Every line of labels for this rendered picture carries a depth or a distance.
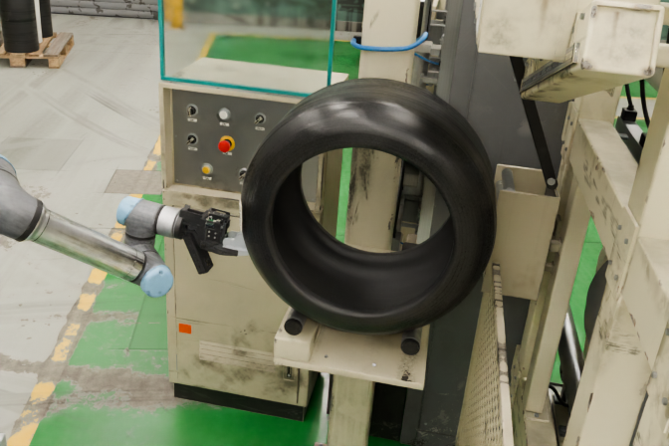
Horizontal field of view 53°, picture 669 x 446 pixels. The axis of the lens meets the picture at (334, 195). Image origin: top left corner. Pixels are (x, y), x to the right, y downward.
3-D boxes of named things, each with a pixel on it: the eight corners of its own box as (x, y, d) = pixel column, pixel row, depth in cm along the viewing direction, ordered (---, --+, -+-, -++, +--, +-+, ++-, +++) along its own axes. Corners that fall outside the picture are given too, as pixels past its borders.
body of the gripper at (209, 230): (223, 225, 160) (175, 212, 161) (218, 256, 164) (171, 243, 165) (233, 212, 167) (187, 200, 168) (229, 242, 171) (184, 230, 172)
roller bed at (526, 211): (480, 257, 199) (497, 163, 187) (531, 265, 197) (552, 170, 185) (481, 292, 181) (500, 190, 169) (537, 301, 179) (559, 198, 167)
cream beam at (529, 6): (471, 3, 158) (481, -64, 153) (581, 14, 155) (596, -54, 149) (472, 54, 104) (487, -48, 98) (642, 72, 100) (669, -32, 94)
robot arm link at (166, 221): (155, 240, 165) (168, 225, 173) (172, 244, 165) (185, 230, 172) (157, 213, 162) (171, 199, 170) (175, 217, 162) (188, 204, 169)
